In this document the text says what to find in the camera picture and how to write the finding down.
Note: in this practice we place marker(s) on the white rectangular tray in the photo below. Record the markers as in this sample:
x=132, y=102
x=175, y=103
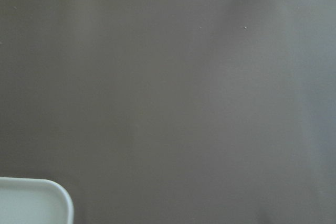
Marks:
x=28, y=200

